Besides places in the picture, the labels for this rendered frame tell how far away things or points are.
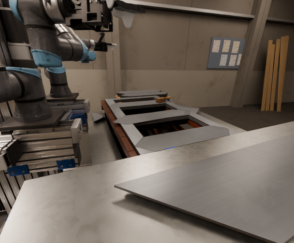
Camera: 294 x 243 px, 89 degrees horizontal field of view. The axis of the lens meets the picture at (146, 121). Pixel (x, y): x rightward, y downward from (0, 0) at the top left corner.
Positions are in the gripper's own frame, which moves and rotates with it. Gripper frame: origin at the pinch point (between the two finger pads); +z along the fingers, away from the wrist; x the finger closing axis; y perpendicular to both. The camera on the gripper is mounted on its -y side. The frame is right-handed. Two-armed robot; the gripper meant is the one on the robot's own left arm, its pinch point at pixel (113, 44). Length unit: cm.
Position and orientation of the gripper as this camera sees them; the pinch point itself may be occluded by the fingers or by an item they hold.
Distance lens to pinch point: 167.1
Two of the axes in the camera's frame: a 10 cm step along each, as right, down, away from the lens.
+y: -1.1, 8.8, 4.6
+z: 7.6, -2.3, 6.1
